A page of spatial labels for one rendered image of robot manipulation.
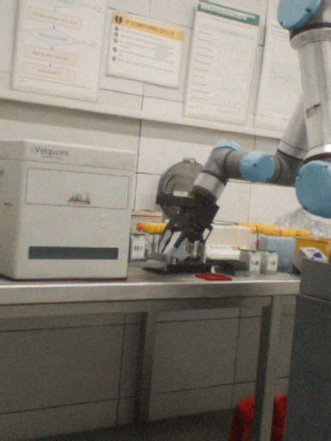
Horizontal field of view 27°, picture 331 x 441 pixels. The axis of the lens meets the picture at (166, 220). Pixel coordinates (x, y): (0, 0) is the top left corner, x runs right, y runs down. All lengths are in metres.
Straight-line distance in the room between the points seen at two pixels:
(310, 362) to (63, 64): 1.18
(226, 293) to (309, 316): 0.23
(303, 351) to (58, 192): 0.67
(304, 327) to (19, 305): 0.65
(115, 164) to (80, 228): 0.16
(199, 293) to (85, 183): 0.40
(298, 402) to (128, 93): 1.18
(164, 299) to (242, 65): 1.21
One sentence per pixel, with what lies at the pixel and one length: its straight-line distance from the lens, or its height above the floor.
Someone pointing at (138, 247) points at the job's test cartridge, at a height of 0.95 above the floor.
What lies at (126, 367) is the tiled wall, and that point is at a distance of 2.45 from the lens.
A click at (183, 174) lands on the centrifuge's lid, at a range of 2.40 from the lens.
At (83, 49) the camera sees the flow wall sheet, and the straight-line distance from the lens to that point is 2.26.
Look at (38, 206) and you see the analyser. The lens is 1.49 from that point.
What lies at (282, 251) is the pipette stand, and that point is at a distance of 2.07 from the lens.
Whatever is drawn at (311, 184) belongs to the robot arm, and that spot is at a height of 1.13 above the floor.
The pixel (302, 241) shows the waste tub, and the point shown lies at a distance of 2.16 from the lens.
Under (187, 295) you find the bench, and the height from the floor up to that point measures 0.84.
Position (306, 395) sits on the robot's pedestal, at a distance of 1.67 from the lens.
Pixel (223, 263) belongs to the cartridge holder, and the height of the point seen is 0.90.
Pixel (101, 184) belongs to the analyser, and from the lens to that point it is 1.55.
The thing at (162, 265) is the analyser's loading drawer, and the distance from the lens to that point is 1.68.
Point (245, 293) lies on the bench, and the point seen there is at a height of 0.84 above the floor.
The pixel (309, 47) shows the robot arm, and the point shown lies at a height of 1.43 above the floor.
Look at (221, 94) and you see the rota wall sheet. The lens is 2.56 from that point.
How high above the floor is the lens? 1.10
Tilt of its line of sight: 3 degrees down
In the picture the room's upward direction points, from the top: 5 degrees clockwise
